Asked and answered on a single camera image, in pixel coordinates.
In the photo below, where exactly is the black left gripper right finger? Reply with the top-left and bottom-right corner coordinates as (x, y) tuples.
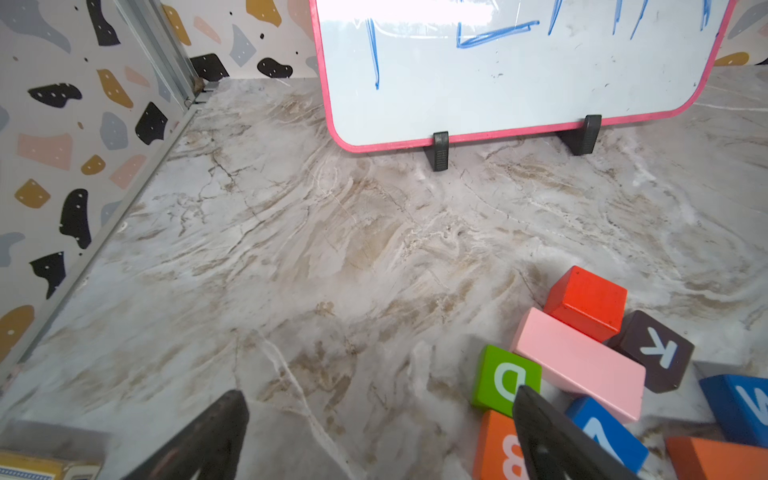
(513, 385), (637, 480)

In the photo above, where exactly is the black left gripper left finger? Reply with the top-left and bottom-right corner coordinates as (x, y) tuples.
(126, 390), (249, 480)

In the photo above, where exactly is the orange B block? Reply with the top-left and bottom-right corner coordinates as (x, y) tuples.
(472, 410), (529, 480)

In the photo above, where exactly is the blue 7 block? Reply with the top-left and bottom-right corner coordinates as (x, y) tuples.
(565, 396), (649, 474)

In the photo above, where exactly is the long pink block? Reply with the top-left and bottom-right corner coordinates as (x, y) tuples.
(511, 308), (646, 424)

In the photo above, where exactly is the green D block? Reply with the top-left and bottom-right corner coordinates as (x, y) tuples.
(471, 345), (543, 417)

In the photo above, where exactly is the long orange block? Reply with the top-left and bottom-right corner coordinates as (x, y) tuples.
(665, 437), (767, 480)

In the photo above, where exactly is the dark brown K block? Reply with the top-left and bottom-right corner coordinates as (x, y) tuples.
(606, 310), (695, 394)

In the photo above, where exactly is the red cube block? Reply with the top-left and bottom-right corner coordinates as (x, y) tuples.
(543, 266), (628, 342)

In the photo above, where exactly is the blue W block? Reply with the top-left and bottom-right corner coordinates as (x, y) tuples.
(699, 374), (768, 448)

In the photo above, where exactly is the card game box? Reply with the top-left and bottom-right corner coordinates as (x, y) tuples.
(0, 451), (102, 480)

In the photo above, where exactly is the black whiteboard right foot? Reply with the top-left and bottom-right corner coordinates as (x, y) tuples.
(557, 115), (602, 156)

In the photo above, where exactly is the black whiteboard foot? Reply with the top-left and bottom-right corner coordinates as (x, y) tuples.
(557, 115), (602, 156)
(425, 131), (450, 172)

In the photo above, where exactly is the black whiteboard left foot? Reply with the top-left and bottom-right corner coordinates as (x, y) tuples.
(425, 131), (450, 172)

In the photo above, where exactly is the pink framed whiteboard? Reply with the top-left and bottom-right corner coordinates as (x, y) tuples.
(310, 1), (735, 153)

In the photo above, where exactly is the aluminium corner post left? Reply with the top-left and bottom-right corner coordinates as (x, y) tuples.
(115, 0), (218, 110)

